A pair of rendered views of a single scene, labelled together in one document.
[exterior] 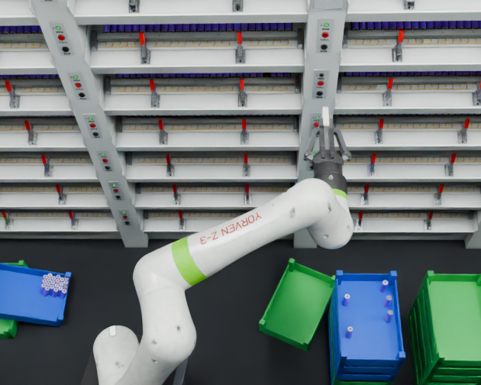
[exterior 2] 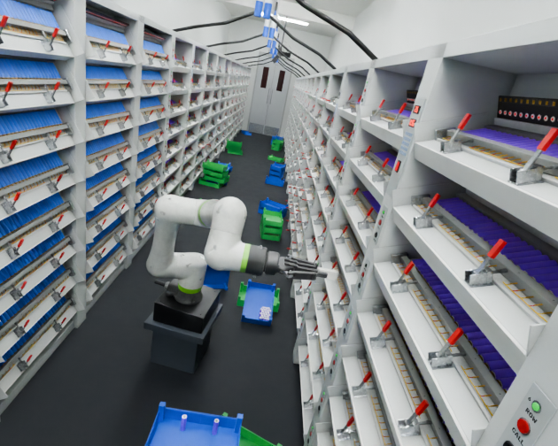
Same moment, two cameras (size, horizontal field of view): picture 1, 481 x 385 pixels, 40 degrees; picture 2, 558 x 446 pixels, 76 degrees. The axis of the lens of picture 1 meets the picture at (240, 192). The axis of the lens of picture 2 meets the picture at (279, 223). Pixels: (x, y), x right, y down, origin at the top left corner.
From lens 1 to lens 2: 1.75 m
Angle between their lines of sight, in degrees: 68
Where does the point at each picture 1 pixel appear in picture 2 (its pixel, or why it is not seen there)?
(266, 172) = (328, 356)
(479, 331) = not seen: outside the picture
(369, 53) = (392, 275)
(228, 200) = (314, 365)
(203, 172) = (322, 322)
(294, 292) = not seen: outside the picture
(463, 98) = (405, 413)
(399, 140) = (361, 412)
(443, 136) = not seen: outside the picture
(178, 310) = (181, 202)
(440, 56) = (411, 317)
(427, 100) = (389, 378)
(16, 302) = (255, 300)
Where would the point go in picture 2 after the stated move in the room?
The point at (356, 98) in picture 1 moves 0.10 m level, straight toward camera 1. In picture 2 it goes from (371, 324) to (339, 315)
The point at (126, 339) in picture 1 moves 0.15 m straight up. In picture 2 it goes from (197, 260) to (199, 233)
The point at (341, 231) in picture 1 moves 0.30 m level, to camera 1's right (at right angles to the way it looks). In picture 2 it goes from (211, 241) to (197, 297)
